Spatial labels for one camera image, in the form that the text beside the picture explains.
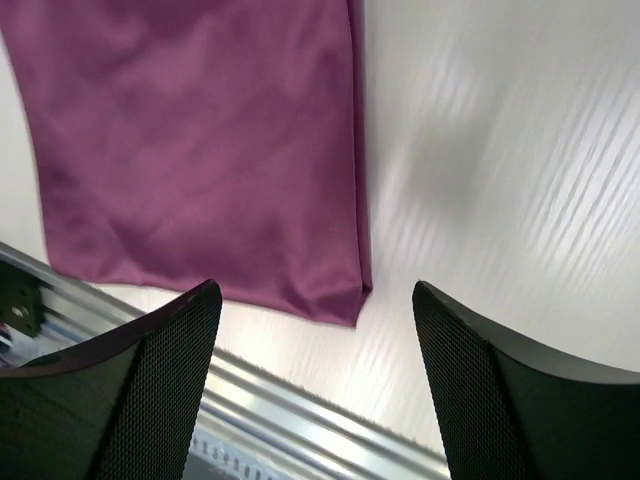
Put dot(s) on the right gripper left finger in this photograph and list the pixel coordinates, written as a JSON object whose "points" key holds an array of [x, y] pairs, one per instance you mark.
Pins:
{"points": [[121, 405]]}

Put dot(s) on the purple cloth napkin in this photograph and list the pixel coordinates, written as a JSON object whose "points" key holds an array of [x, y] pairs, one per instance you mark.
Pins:
{"points": [[179, 141]]}

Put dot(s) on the slotted grey cable duct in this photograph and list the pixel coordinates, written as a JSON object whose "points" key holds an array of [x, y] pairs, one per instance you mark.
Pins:
{"points": [[211, 458]]}

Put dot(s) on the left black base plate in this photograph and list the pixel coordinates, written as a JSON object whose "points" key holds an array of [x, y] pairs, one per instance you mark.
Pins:
{"points": [[21, 301]]}

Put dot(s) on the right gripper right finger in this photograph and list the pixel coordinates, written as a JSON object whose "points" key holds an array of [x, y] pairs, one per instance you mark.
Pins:
{"points": [[510, 407]]}

